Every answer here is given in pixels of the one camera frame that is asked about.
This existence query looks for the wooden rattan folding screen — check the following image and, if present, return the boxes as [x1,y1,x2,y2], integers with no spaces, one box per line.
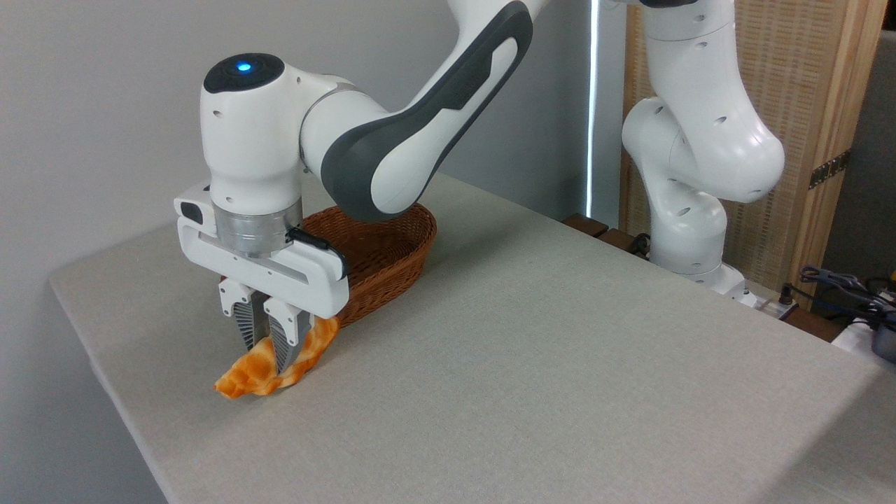
[619,0,889,310]

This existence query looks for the white object under cables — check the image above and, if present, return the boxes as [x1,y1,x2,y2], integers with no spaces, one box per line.
[831,317,896,373]

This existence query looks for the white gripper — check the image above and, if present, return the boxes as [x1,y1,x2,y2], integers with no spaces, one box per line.
[174,181,350,376]

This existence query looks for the long orange croissant bread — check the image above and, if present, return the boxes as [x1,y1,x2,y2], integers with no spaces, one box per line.
[213,316,342,400]

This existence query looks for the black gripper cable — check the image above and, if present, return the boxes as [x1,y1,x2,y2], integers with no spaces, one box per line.
[285,227,349,281]

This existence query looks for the brown wicker oval basket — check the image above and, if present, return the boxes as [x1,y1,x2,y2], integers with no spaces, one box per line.
[219,202,438,329]

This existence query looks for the grey device box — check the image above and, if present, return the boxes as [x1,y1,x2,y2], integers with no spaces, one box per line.
[871,325,896,364]

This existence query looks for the brass screen hinge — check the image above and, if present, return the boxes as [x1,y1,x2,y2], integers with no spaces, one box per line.
[808,148,853,190]

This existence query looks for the dark tangled cable bundle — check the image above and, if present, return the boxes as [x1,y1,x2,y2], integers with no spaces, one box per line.
[797,263,896,326]

